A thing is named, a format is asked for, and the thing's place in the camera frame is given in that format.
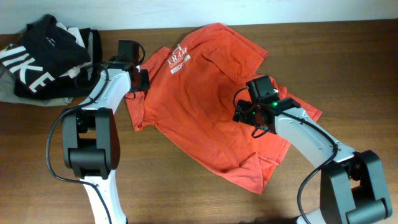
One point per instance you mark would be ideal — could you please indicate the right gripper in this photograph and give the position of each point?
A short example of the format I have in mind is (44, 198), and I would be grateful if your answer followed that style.
(247, 118)

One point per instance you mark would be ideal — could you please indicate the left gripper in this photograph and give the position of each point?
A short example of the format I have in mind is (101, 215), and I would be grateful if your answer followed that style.
(145, 81)

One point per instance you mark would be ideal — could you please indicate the red printed t-shirt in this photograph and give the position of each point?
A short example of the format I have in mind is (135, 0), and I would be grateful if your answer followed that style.
(190, 101)

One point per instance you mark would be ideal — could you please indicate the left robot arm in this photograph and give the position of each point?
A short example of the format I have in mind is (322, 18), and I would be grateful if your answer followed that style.
(91, 147)

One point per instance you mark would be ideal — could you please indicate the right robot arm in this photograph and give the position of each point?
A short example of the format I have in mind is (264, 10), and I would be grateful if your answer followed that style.
(353, 186)

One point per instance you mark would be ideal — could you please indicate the white folded garment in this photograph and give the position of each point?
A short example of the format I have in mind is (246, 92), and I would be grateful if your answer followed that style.
(77, 55)

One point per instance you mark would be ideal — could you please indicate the black folded garment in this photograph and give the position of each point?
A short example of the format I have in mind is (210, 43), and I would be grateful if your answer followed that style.
(67, 87)

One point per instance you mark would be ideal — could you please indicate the black Nike t-shirt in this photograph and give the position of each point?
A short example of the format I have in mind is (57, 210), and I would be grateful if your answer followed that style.
(40, 55)

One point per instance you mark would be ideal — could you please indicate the grey folded garment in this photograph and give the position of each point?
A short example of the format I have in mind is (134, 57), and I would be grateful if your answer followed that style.
(8, 82)

